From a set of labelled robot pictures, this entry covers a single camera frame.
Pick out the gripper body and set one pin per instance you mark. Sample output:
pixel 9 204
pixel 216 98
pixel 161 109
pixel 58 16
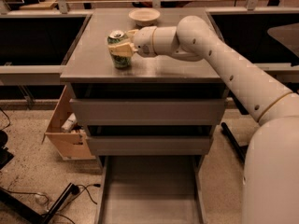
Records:
pixel 144 41

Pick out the green soda can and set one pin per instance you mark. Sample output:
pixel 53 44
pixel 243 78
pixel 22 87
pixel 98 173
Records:
pixel 118 36

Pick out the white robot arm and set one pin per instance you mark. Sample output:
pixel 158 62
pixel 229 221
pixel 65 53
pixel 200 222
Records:
pixel 271 171

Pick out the grey top drawer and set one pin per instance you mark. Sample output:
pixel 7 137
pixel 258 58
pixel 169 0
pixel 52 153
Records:
pixel 148 112

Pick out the grey drawer cabinet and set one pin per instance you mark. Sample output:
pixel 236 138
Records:
pixel 91 74

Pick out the grey middle drawer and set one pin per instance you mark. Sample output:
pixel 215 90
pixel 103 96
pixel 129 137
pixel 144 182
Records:
pixel 149 145

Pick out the grey open bottom drawer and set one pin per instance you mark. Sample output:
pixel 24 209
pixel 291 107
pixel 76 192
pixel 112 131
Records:
pixel 151 190

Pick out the white ceramic bowl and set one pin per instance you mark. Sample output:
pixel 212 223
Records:
pixel 144 16

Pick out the white item in box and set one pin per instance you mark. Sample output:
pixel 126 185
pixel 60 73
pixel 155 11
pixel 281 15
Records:
pixel 69 123

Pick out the wooden box on floor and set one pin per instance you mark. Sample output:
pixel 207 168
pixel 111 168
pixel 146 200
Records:
pixel 65 134

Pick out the black stand leg left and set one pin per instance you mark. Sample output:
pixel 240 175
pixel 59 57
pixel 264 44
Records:
pixel 36 207

